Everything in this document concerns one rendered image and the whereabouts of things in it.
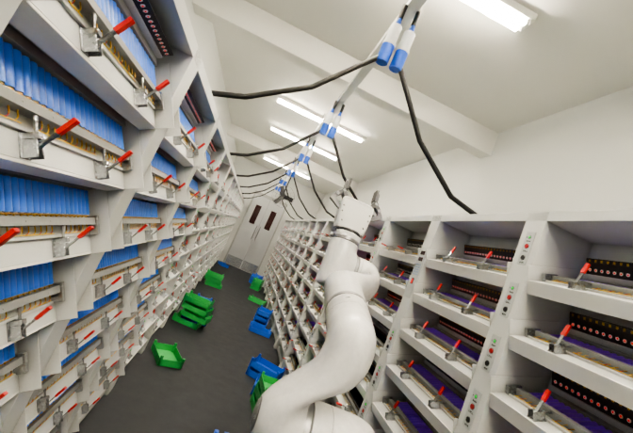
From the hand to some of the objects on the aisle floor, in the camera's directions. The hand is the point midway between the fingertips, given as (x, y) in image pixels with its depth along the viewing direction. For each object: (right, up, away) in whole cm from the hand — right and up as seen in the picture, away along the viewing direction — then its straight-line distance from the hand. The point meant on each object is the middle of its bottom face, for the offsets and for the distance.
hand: (363, 187), depth 109 cm
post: (+5, -172, -4) cm, 172 cm away
